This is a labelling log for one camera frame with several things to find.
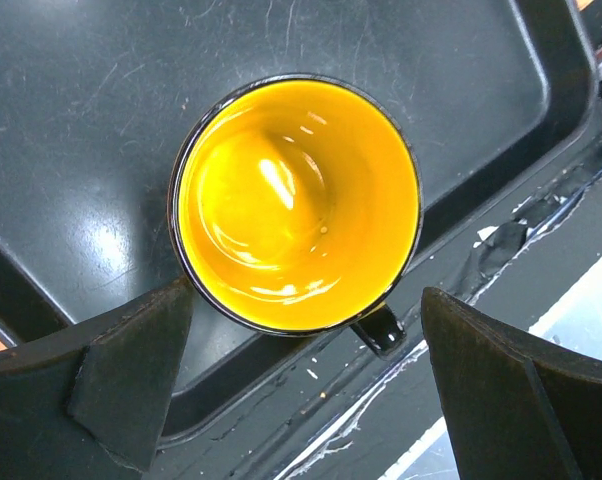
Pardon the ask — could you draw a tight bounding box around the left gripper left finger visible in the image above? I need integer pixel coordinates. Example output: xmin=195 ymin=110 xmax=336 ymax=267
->
xmin=0 ymin=278 xmax=194 ymax=479

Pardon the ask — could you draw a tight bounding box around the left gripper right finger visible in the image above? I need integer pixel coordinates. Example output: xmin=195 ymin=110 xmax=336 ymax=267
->
xmin=421 ymin=287 xmax=602 ymax=479

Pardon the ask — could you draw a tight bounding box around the yellow mug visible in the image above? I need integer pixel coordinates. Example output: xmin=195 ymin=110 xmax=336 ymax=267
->
xmin=167 ymin=73 xmax=423 ymax=357

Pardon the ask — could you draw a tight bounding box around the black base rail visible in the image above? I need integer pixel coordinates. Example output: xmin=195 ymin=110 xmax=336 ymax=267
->
xmin=150 ymin=0 xmax=602 ymax=480

